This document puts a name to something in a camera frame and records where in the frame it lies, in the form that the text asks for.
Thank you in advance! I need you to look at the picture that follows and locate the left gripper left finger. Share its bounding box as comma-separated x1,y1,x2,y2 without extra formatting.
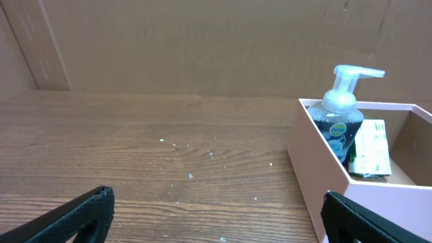
1,186,115,242

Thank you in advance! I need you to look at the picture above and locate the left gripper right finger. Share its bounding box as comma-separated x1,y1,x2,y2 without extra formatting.
321,191,428,243

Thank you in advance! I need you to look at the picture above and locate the white green soap bar pack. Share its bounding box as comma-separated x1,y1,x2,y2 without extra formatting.
348,119,392,178

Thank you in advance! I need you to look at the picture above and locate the dark foam soap pump bottle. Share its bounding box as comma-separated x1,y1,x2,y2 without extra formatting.
307,65,385,165

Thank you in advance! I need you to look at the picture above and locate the pink cardboard box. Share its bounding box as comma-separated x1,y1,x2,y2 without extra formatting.
288,99,431,242

